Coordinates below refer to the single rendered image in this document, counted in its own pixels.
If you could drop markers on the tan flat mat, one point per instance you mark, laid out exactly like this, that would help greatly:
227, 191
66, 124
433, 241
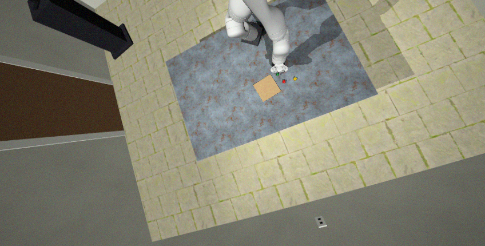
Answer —
267, 88

